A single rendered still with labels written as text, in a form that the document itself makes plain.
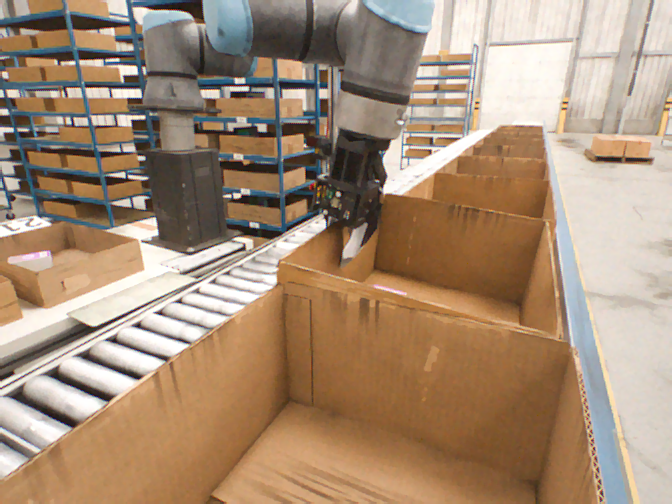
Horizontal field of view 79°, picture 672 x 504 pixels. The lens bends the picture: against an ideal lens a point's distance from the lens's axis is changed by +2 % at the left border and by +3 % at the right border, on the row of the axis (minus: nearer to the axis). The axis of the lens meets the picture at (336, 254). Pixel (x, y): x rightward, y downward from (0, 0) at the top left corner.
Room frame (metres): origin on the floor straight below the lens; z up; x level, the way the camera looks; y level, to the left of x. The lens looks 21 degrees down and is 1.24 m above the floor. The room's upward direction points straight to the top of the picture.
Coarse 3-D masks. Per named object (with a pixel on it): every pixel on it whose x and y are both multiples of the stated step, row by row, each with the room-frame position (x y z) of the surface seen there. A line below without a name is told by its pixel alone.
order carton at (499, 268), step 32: (384, 224) 0.76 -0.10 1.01; (416, 224) 0.74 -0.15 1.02; (448, 224) 0.71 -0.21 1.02; (480, 224) 0.69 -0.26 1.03; (512, 224) 0.67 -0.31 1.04; (544, 224) 0.65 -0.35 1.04; (288, 256) 0.43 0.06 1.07; (320, 256) 0.52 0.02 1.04; (384, 256) 0.76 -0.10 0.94; (416, 256) 0.74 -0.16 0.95; (448, 256) 0.71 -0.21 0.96; (480, 256) 0.69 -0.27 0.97; (512, 256) 0.67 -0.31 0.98; (544, 256) 0.54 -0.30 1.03; (320, 288) 0.39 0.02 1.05; (352, 288) 0.37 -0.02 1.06; (416, 288) 0.69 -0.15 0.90; (448, 288) 0.70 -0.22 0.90; (480, 288) 0.68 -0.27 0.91; (512, 288) 0.66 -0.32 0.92; (544, 288) 0.46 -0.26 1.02; (480, 320) 0.32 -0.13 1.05; (512, 320) 0.59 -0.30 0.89; (544, 320) 0.39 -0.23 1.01
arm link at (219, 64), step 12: (204, 36) 1.42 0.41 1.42; (204, 48) 1.41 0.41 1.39; (204, 60) 1.42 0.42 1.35; (216, 60) 1.43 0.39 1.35; (228, 60) 1.43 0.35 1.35; (240, 60) 1.44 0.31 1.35; (252, 60) 1.48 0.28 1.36; (204, 72) 1.45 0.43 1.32; (216, 72) 1.46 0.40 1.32; (228, 72) 1.47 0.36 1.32; (240, 72) 1.48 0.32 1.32; (252, 72) 1.50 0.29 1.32
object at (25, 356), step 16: (224, 256) 1.32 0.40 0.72; (192, 272) 1.18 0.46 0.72; (208, 272) 1.23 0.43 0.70; (144, 304) 1.01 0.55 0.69; (112, 320) 0.93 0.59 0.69; (64, 336) 0.83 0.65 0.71; (80, 336) 0.86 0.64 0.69; (16, 352) 0.75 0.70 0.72; (32, 352) 0.78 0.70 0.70; (48, 352) 0.80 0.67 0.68; (0, 368) 0.73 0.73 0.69; (16, 368) 0.74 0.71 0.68
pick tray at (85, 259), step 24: (0, 240) 1.14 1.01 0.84; (24, 240) 1.20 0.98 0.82; (48, 240) 1.25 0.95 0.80; (72, 240) 1.29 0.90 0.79; (96, 240) 1.23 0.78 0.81; (120, 240) 1.17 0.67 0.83; (0, 264) 0.96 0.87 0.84; (72, 264) 0.96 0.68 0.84; (96, 264) 1.01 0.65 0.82; (120, 264) 1.06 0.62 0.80; (24, 288) 0.92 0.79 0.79; (48, 288) 0.90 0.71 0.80; (72, 288) 0.94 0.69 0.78; (96, 288) 0.99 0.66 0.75
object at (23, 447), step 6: (0, 432) 0.50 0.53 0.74; (6, 432) 0.50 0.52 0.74; (0, 438) 0.50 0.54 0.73; (6, 438) 0.49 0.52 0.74; (12, 438) 0.48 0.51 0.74; (18, 438) 0.48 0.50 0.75; (6, 444) 0.49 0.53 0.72; (12, 444) 0.49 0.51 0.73; (18, 444) 0.48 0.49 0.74; (24, 444) 0.47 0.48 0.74; (18, 450) 0.48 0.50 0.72; (24, 450) 0.47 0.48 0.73; (30, 450) 0.46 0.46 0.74; (36, 450) 0.46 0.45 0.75; (30, 456) 0.47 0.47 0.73
